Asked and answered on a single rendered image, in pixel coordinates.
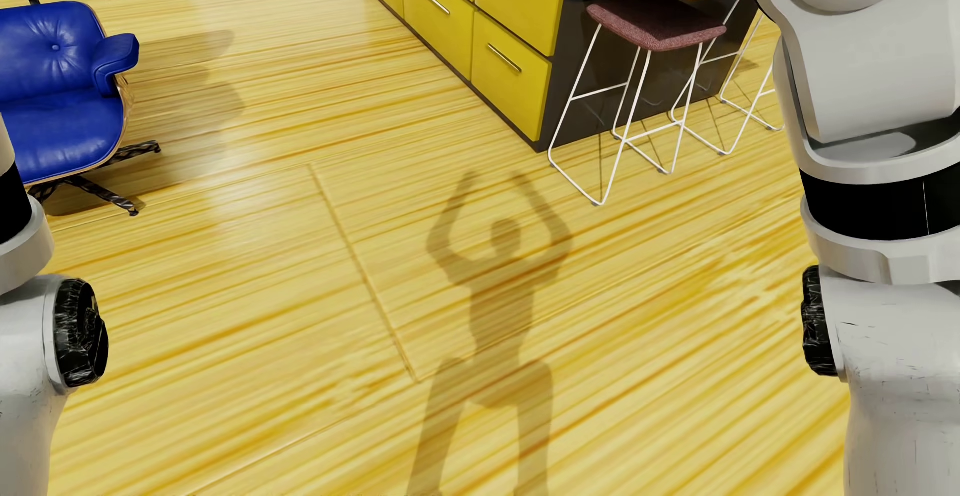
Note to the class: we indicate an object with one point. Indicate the yellow drawer kitchen island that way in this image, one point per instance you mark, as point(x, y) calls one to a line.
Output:
point(495, 38)

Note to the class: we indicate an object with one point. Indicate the blue leather lounge chair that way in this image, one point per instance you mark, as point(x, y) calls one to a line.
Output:
point(60, 91)

